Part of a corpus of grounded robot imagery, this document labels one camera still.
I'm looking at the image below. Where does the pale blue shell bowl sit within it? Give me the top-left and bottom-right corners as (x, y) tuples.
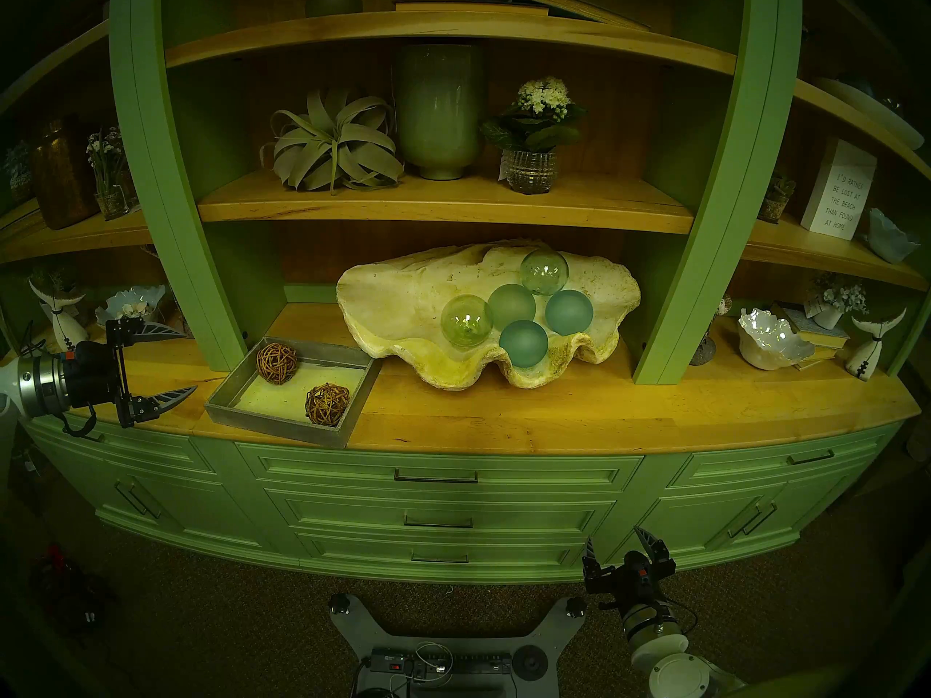
(95, 284), (168, 328)

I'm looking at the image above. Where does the small bird figurine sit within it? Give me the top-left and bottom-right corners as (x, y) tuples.
(690, 293), (733, 366)

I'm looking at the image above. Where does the black red floor device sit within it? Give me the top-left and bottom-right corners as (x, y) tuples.
(29, 544), (117, 639)

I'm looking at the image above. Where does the clear green glass ball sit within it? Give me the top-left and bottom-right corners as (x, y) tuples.
(440, 294), (494, 348)

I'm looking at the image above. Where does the black power strip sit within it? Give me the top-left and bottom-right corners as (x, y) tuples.
(371, 647), (514, 677)

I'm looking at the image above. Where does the small flowers glass vase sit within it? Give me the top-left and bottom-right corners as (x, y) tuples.
(86, 126), (139, 221)

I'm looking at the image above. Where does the old lying book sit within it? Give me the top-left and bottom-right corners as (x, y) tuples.
(513, 0), (652, 32)

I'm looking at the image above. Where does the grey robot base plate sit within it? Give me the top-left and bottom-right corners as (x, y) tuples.
(329, 593), (587, 698)

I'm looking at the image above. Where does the white flower plant glass pot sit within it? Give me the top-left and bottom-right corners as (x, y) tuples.
(479, 76), (588, 196)

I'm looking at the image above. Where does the frosted teal glass ball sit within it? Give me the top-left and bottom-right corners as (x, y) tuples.
(545, 289), (594, 337)
(499, 319), (550, 369)

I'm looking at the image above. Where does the white flowers white pot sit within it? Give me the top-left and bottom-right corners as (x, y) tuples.
(804, 271), (868, 332)

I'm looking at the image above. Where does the white beach quote sign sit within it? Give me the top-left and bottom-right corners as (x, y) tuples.
(800, 138), (878, 241)

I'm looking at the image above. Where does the green wooden shelf cabinet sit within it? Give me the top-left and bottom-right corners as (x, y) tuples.
(0, 0), (931, 585)

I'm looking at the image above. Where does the pale blue wavy bowl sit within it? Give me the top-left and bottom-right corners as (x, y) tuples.
(866, 208), (921, 265)

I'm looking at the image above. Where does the grey square tray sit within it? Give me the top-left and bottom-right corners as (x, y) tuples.
(204, 336), (383, 449)

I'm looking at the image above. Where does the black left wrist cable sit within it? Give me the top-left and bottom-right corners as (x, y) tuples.
(60, 404), (100, 438)

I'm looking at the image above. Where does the flat wooden board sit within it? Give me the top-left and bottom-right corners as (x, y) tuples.
(395, 1), (550, 15)

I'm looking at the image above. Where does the grey green air plant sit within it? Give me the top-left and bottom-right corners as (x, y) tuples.
(260, 86), (405, 196)

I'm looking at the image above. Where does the small plant dark pot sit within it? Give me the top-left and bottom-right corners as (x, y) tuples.
(756, 167), (797, 225)

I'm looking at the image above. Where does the white shell shaped bowl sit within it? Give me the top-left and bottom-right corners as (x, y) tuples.
(738, 308), (815, 372)

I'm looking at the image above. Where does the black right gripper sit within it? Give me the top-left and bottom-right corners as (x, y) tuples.
(582, 526), (677, 611)

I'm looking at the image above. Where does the white whale tail figurine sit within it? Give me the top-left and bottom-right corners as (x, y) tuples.
(845, 308), (908, 382)
(28, 278), (89, 352)

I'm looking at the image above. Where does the giant clam shell bowl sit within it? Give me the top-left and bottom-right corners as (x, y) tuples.
(335, 240), (642, 391)

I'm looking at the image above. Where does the large white dish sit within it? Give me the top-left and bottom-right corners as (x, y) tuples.
(813, 76), (926, 151)

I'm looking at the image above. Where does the thin white cable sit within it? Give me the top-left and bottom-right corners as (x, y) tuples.
(389, 640), (455, 698)

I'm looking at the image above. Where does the tall green ceramic vase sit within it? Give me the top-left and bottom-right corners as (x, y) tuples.
(393, 42), (488, 181)

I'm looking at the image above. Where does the grey cover book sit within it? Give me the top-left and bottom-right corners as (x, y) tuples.
(772, 304), (852, 345)

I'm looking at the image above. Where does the frosted pale green glass ball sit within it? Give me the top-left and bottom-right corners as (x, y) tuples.
(487, 283), (538, 330)

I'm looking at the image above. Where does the brown wicker ball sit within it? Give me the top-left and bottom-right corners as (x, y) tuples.
(305, 382), (351, 428)
(256, 342), (300, 385)

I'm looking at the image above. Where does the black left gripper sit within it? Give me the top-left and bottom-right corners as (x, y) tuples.
(63, 316), (199, 428)

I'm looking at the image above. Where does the brown glass bottle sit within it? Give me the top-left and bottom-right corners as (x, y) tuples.
(29, 115), (99, 230)

